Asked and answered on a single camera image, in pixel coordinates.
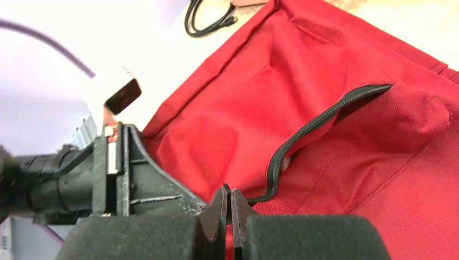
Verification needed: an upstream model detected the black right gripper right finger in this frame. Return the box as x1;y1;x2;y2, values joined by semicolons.
231;190;391;259

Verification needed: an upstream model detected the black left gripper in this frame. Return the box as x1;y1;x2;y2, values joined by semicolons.
1;123;208;224

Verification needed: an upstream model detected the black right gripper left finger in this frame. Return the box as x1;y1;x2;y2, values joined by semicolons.
57;185;228;259

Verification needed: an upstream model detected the red backpack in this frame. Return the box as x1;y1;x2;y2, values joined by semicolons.
143;1;458;259

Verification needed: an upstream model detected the translucent pink storage box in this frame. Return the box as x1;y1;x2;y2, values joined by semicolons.
230;0;269;7

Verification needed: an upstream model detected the black coiled cable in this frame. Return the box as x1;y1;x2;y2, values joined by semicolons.
183;0;238;38

